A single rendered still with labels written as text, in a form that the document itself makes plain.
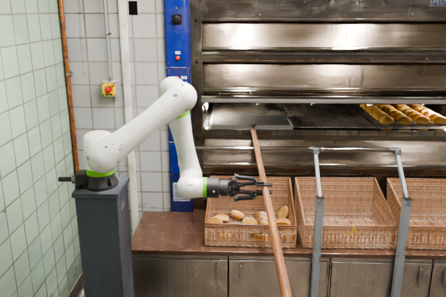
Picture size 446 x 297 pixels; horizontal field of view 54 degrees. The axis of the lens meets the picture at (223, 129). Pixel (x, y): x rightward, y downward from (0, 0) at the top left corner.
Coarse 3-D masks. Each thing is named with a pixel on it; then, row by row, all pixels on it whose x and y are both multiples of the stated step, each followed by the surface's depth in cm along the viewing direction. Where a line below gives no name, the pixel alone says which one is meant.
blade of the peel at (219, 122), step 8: (216, 120) 316; (224, 120) 316; (232, 120) 316; (240, 120) 316; (248, 120) 316; (256, 120) 316; (264, 120) 316; (272, 120) 316; (280, 120) 316; (288, 120) 315; (216, 128) 295; (224, 128) 295; (232, 128) 295; (240, 128) 295; (248, 128) 295; (256, 128) 295; (264, 128) 295; (272, 128) 295; (280, 128) 295; (288, 128) 295
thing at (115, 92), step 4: (104, 80) 287; (112, 80) 287; (116, 80) 287; (104, 84) 282; (108, 84) 282; (116, 84) 283; (104, 88) 283; (112, 88) 283; (116, 88) 283; (104, 92) 284; (112, 92) 284; (116, 92) 284; (104, 96) 285; (108, 96) 285; (112, 96) 285; (116, 96) 285
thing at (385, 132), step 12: (204, 132) 296; (216, 132) 296; (228, 132) 296; (240, 132) 296; (264, 132) 295; (276, 132) 295; (288, 132) 294; (300, 132) 294; (312, 132) 294; (324, 132) 294; (336, 132) 293; (348, 132) 293; (360, 132) 293; (372, 132) 293; (384, 132) 292; (396, 132) 292; (408, 132) 292; (420, 132) 292; (432, 132) 291; (444, 132) 291
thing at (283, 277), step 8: (256, 136) 271; (256, 144) 255; (256, 152) 242; (264, 176) 209; (264, 192) 192; (264, 200) 186; (272, 208) 178; (272, 216) 171; (272, 224) 165; (272, 232) 160; (272, 240) 155; (280, 248) 149; (280, 256) 144; (280, 264) 140; (280, 272) 136; (280, 280) 133; (288, 280) 133; (280, 288) 130; (288, 288) 128; (288, 296) 125
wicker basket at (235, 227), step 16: (224, 176) 301; (256, 176) 300; (272, 192) 300; (288, 192) 299; (208, 208) 281; (224, 208) 302; (240, 208) 301; (256, 208) 300; (288, 208) 299; (208, 224) 260; (224, 224) 260; (240, 224) 259; (256, 224) 259; (208, 240) 263; (224, 240) 263; (240, 240) 262; (256, 240) 262; (288, 240) 261
